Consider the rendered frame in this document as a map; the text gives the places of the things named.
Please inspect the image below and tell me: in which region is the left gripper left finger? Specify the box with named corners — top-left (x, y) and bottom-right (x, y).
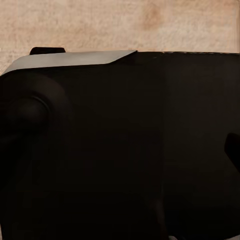
top-left (0, 133), bottom-right (26, 193)

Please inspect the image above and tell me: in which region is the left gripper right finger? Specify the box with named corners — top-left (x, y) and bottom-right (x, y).
top-left (224, 133), bottom-right (240, 173)

